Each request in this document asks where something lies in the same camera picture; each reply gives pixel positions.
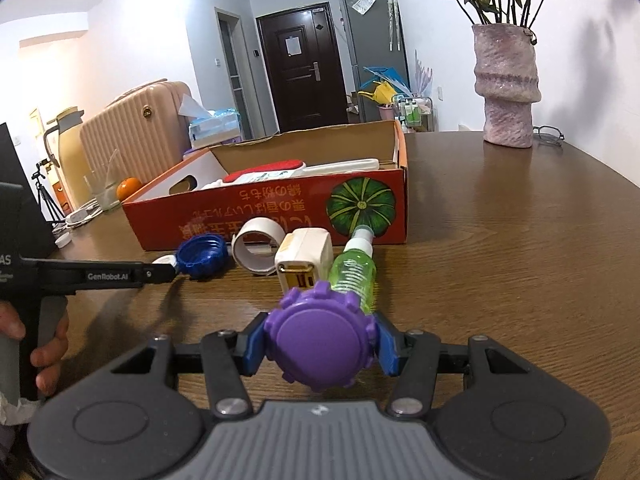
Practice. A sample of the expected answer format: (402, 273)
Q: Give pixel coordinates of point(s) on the small white bottle cap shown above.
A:
(63, 240)

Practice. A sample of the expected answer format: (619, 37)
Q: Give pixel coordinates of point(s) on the clear glass cup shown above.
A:
(107, 197)

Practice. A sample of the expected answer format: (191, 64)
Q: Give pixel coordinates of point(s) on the small cart with bottles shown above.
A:
(412, 112)

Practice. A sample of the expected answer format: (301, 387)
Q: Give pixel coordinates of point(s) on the white paper notice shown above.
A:
(293, 46)

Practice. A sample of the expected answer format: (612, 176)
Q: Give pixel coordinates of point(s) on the yellow watering can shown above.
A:
(382, 94)

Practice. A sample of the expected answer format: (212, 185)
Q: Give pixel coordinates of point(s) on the white plastic lid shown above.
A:
(165, 259)

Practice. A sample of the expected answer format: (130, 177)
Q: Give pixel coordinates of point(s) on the orange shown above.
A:
(128, 188)

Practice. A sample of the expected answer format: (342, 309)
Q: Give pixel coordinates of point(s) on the pink stone vase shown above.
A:
(507, 85)

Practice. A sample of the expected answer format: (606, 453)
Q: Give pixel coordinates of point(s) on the blue ridged cap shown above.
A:
(202, 255)

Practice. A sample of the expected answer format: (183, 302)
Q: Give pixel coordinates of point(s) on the pink flower pot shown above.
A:
(386, 112)

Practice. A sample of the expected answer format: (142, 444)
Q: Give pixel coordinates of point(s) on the eyeglasses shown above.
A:
(549, 136)

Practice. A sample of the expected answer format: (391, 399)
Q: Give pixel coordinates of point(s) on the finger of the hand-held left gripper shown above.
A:
(157, 274)

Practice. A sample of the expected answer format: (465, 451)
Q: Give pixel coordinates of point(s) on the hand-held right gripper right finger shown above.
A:
(389, 350)

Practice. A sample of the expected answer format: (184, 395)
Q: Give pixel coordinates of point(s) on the white tape roll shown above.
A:
(265, 227)

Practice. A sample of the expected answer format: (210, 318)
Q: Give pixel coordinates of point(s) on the green spray bottle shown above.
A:
(355, 272)

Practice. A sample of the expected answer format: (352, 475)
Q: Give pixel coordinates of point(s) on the pale purple feather decoration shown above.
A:
(423, 75)

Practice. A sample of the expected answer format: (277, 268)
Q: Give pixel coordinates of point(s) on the blue folded kite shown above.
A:
(387, 74)

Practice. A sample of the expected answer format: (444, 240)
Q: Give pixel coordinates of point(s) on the red cardboard box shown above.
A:
(225, 225)

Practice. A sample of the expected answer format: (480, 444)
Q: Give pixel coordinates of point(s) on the pink ribbed suitcase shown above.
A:
(135, 125)

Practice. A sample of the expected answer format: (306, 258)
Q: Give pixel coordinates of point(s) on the grey refrigerator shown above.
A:
(375, 50)

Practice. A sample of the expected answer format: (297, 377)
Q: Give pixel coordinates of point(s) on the grey inner door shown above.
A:
(232, 75)

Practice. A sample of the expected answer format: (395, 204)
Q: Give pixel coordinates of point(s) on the blue tissue box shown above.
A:
(215, 127)

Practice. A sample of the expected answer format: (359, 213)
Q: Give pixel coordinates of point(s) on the person's left hand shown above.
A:
(50, 360)

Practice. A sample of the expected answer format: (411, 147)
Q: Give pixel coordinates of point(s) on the black tripod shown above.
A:
(45, 195)

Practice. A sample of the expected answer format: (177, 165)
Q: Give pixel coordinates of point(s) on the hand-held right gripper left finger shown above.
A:
(250, 350)

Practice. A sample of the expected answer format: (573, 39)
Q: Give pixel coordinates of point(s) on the white folded umbrella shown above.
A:
(393, 20)

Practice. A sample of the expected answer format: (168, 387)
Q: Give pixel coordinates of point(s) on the white charger adapter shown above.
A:
(300, 255)

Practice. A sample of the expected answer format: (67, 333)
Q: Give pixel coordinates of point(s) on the yellow thermos jug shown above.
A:
(70, 160)

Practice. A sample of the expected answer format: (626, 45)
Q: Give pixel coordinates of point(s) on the clear plastic bag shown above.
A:
(364, 2)

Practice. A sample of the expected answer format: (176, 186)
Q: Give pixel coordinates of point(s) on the purple ridged cap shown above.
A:
(320, 340)

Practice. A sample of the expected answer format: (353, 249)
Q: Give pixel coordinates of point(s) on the black paper bag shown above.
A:
(15, 160)

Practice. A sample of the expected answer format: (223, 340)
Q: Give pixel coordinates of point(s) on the dark brown door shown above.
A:
(300, 90)

